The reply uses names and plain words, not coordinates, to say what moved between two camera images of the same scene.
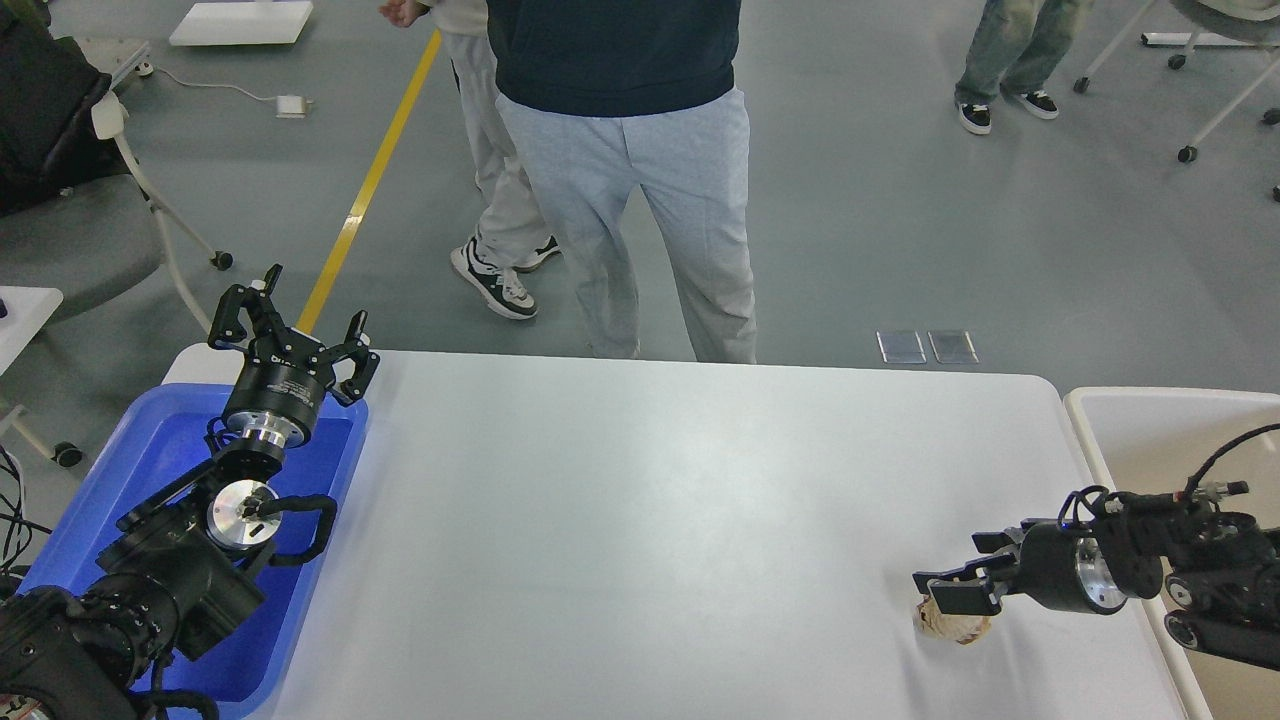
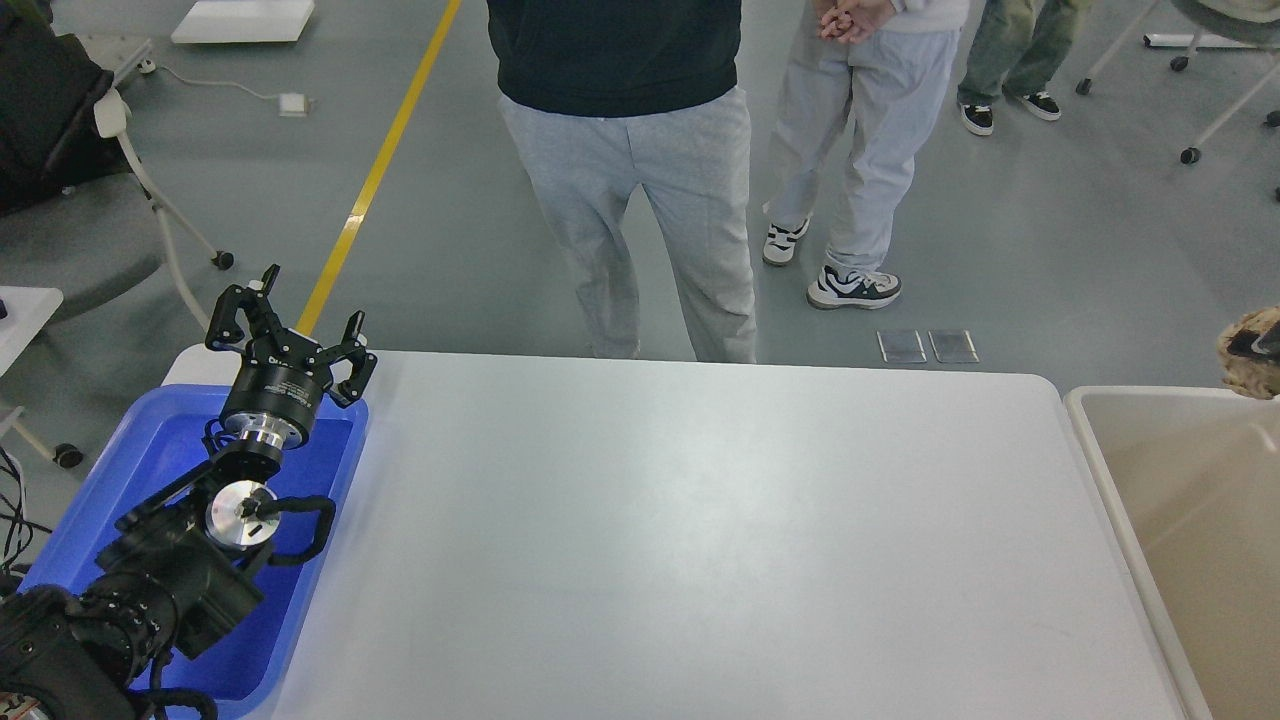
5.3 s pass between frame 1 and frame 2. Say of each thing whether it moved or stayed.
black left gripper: stayed
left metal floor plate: stayed
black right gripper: moved
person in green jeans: stayed
